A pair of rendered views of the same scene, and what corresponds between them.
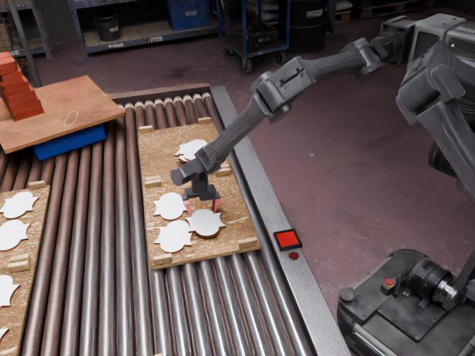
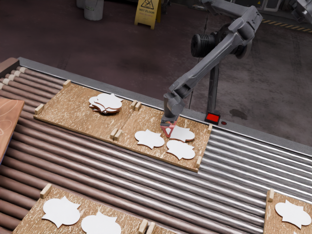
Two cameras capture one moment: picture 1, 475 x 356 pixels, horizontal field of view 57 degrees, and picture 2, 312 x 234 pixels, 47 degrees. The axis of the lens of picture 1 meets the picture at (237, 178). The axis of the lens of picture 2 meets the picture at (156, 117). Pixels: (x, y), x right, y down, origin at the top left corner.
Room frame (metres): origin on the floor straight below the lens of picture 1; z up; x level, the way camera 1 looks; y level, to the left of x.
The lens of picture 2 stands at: (0.66, 1.44, 2.03)
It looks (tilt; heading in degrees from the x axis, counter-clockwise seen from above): 36 degrees down; 293
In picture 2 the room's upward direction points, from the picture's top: 11 degrees clockwise
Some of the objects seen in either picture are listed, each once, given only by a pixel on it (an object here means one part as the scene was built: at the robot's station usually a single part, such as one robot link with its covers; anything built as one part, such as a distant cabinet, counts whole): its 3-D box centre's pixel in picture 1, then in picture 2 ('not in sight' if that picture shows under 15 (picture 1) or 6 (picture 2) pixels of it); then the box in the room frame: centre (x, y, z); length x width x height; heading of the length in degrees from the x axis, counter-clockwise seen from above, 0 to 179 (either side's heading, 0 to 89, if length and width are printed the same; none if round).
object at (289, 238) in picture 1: (287, 239); (212, 118); (1.02, -0.15, 0.92); 0.06 x 0.06 x 0.01; 11
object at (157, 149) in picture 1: (182, 152); (88, 110); (1.56, 0.23, 0.93); 0.41 x 0.35 x 0.02; 12
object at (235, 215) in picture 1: (196, 215); (165, 135); (1.15, 0.15, 0.93); 0.41 x 0.35 x 0.02; 11
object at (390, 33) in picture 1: (385, 46); not in sight; (1.29, -0.47, 1.45); 0.09 x 0.08 x 0.12; 39
